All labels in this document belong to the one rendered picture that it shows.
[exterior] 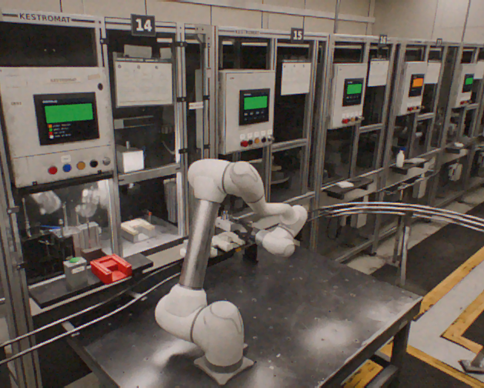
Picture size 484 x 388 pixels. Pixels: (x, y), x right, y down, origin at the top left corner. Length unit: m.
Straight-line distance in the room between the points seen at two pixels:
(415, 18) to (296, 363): 9.12
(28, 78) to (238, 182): 0.90
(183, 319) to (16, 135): 0.97
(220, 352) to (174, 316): 0.24
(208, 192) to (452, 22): 8.72
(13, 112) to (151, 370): 1.14
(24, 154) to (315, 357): 1.45
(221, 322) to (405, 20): 9.33
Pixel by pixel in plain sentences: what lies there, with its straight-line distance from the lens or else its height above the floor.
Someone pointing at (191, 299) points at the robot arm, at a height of 0.95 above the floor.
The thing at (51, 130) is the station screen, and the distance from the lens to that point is 1.88.
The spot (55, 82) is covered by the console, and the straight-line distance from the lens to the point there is 1.89.
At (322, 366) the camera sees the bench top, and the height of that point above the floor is 0.68.
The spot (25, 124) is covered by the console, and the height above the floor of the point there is 1.62.
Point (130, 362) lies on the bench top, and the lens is 1.93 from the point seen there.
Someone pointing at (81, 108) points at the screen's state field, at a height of 1.67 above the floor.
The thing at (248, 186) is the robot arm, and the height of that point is 1.40.
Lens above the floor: 1.90
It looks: 19 degrees down
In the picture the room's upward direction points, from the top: 1 degrees clockwise
